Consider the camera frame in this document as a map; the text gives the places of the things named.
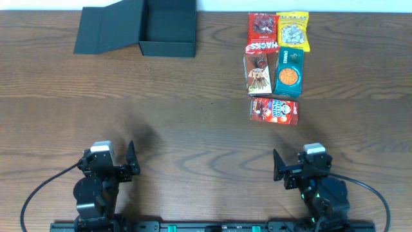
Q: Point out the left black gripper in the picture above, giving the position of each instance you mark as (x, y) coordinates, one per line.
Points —
(121, 169)

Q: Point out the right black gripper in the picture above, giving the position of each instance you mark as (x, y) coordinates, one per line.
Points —
(293, 174)

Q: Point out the teal Crunchies box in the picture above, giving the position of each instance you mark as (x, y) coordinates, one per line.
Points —
(289, 72)

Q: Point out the brown Pocky box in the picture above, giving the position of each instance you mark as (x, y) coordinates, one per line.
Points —
(257, 74)

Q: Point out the red Hacks candy bag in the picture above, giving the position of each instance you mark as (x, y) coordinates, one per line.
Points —
(262, 34)

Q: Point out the black gift box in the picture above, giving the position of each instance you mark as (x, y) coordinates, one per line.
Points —
(165, 28)

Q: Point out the yellow Hacks candy bag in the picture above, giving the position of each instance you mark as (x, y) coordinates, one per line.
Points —
(291, 30)

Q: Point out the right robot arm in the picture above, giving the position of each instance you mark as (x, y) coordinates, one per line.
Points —
(325, 197)

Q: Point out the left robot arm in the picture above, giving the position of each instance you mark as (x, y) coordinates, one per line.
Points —
(96, 194)

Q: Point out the red Hello Panda box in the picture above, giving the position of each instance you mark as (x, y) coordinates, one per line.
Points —
(274, 111)

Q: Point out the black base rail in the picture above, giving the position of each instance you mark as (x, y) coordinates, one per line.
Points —
(271, 226)

